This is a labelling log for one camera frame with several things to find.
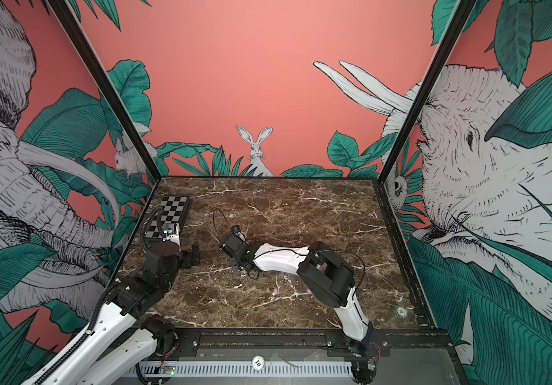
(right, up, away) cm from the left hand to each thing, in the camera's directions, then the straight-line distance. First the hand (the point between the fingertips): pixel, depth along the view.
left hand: (184, 240), depth 76 cm
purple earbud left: (+30, -20, +9) cm, 37 cm away
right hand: (+14, -8, +13) cm, 21 cm away
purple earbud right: (+42, -20, +8) cm, 47 cm away
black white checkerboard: (-16, +9, +28) cm, 33 cm away
